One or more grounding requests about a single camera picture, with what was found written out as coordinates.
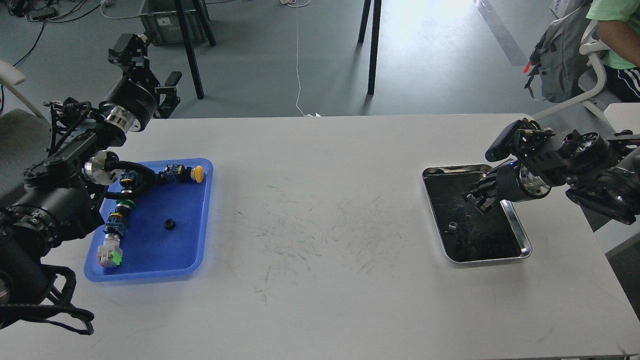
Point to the black stand leg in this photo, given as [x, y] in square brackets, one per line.
[188, 45]

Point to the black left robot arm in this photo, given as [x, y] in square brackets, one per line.
[65, 191]

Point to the black switch block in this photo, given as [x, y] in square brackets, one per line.
[130, 181]

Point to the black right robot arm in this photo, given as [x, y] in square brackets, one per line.
[601, 172]

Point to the white chair frame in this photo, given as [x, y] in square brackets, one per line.
[592, 83]

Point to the grey plastic crate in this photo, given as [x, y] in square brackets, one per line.
[161, 18]

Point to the grey backpack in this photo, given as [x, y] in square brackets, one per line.
[555, 65]

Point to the black table leg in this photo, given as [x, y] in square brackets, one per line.
[376, 7]

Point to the blue plastic tray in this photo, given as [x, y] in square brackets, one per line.
[149, 249]

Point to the grey office chair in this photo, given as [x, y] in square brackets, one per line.
[24, 134]

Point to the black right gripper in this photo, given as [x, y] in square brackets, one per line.
[512, 182]

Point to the silver metal tray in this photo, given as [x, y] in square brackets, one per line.
[482, 239]

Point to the red green button switch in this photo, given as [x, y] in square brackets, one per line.
[118, 221]

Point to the yellow push button switch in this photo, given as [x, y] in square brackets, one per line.
[179, 173]

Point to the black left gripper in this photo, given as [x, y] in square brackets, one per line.
[137, 97]

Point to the person in green shirt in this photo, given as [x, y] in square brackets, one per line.
[618, 28]

